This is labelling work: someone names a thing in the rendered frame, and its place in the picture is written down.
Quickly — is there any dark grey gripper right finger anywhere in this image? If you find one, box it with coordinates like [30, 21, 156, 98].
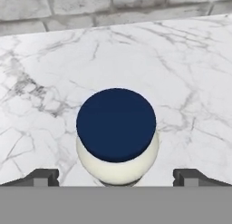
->
[172, 168, 232, 188]

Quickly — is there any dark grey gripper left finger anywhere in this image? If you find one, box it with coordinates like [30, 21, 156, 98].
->
[0, 168, 60, 188]

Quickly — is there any white jar with blue lid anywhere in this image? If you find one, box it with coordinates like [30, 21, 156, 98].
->
[75, 87, 160, 188]

